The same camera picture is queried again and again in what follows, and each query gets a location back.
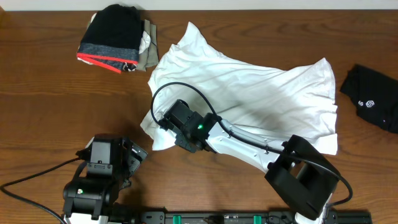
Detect black t-shirt white logo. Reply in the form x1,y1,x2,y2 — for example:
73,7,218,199
340,65,397,133

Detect white t-shirt pixel print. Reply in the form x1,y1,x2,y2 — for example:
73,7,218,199
141,23,338,155

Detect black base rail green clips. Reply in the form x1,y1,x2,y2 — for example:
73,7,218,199
108,210,373,224

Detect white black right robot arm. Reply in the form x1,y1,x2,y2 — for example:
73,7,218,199
166,111,341,223

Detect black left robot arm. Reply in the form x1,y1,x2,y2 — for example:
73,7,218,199
63,134,148,223

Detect olive grey folded garment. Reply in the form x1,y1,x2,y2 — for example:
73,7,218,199
136,20,159,71

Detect black folded garment pink trim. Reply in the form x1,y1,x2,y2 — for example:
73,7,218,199
76,3,145,74

